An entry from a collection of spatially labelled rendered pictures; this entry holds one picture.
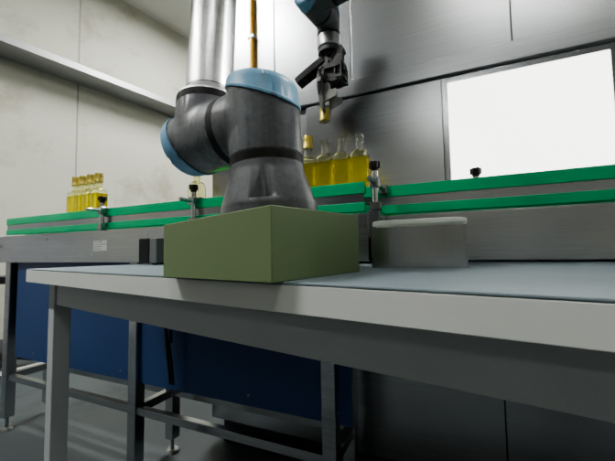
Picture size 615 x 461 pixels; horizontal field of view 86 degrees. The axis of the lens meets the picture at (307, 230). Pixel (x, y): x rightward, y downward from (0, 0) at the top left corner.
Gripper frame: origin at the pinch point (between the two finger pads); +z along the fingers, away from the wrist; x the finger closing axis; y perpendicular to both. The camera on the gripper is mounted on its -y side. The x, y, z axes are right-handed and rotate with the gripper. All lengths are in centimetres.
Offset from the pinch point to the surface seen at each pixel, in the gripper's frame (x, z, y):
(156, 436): 8, 123, -84
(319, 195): -13.9, 29.9, 3.4
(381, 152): 11.9, 12.5, 15.4
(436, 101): 12.0, -1.0, 33.5
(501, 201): -4, 34, 48
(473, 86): 12.4, -3.8, 44.0
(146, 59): 159, -179, -278
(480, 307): -68, 50, 39
